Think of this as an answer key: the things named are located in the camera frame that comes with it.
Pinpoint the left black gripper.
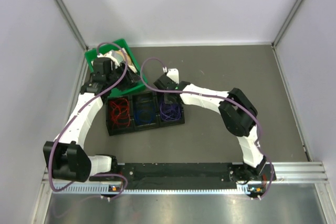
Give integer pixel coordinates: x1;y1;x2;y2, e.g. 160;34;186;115
107;61;142;91

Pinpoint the purple thin wire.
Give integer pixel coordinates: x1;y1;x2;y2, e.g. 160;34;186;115
159;102;182;122

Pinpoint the black two-compartment tray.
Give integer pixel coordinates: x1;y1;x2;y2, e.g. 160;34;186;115
106;91;185;136

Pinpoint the blue thin wire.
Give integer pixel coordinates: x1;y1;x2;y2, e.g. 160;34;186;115
135;97;155;125

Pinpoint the red thin wire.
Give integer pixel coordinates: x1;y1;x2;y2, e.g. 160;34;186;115
109;99;131;128

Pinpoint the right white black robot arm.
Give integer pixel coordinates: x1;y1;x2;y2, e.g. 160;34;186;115
154;74;266;180

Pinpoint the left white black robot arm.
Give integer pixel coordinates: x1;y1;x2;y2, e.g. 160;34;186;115
43;56;137;182

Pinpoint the wooden round plate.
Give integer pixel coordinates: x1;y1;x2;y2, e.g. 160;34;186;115
118;48;137;73

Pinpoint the white square board in bin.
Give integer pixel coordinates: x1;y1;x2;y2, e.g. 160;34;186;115
85;45;139;75

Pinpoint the green plastic bin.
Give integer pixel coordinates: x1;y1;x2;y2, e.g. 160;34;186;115
85;38;145;98

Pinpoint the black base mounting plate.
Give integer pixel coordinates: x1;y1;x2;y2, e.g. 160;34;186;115
113;163;276;189

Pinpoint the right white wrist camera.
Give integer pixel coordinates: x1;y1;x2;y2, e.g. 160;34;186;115
162;67;180;83

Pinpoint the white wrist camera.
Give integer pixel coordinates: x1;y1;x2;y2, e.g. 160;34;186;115
162;67;180;83
98;50;125;69

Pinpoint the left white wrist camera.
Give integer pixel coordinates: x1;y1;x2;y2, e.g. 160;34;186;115
98;50;125;69

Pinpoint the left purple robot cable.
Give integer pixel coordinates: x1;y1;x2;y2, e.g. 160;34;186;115
48;42;129;204

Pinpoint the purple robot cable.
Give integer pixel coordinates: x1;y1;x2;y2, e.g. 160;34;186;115
140;58;275;200
48;42;129;204

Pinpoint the left aluminium corner post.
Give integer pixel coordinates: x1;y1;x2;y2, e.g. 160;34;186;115
54;0;88;51

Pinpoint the aluminium corner post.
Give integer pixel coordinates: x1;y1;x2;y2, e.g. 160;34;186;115
271;0;304;49
54;0;88;51

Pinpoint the white slotted cable duct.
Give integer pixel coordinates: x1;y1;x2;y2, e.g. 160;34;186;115
59;183;263;195

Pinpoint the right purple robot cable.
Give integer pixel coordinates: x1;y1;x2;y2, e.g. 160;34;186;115
140;58;275;200

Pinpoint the aluminium frame rail front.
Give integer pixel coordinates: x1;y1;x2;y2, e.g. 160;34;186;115
41;161;329;184

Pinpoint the right aluminium corner post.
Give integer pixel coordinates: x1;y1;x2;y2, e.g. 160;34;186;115
271;0;304;49

